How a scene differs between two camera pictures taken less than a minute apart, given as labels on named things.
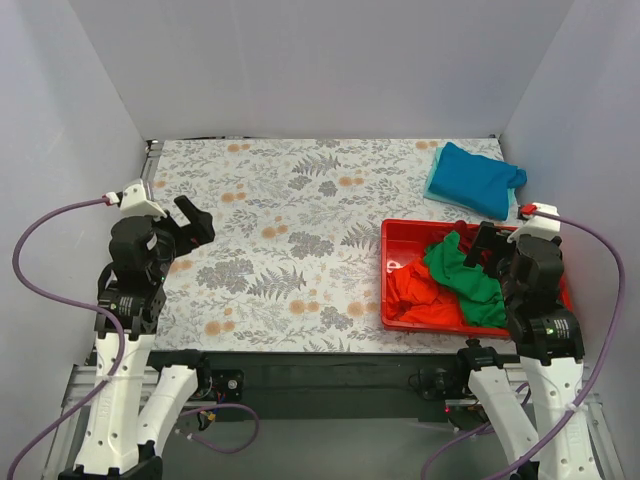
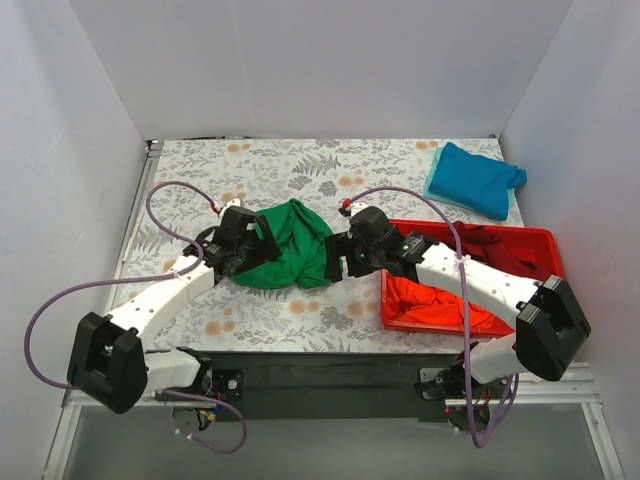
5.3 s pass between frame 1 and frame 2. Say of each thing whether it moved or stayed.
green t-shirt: moved
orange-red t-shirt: stayed
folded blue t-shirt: stayed
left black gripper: moved
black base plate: stayed
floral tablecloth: stayed
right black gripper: moved
